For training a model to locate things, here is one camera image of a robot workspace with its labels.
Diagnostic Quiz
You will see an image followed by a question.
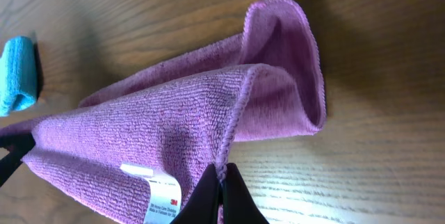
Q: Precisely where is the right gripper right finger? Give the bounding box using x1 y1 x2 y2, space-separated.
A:
222 163 268 224

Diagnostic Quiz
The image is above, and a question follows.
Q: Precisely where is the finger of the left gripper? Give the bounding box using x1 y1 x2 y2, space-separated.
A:
1 133 35 186

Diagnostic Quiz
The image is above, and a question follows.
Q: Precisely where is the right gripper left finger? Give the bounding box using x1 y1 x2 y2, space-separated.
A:
171 164 220 224

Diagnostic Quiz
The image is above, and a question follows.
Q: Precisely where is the purple microfiber cloth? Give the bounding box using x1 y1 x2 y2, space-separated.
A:
1 0 326 223

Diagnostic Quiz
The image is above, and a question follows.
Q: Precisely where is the blue folded cloth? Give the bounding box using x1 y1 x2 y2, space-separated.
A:
1 36 38 117

